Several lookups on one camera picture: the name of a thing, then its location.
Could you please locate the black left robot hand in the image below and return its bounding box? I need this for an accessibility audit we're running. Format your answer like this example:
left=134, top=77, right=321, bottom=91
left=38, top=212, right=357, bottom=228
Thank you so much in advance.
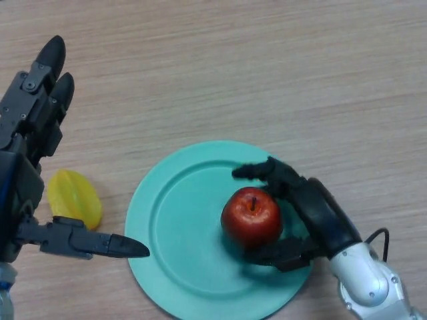
left=0, top=35, right=151, bottom=264

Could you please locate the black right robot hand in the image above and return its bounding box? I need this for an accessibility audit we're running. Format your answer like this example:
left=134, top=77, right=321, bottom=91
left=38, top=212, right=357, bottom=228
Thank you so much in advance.
left=231, top=155, right=364, bottom=273

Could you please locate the red apple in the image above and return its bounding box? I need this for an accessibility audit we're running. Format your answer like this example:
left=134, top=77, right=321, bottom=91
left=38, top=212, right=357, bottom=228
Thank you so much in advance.
left=220, top=186, right=284, bottom=251

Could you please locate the green round plate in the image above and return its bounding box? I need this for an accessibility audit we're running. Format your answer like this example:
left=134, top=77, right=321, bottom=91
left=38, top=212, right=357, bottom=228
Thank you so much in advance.
left=124, top=139, right=314, bottom=320

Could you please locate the yellow starfruit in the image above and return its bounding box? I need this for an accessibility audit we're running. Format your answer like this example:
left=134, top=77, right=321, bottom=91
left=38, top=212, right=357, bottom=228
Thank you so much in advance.
left=46, top=169, right=103, bottom=231

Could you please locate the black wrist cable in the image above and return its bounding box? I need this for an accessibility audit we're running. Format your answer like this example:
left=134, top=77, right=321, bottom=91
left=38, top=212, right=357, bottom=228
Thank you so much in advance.
left=365, top=227, right=391, bottom=263

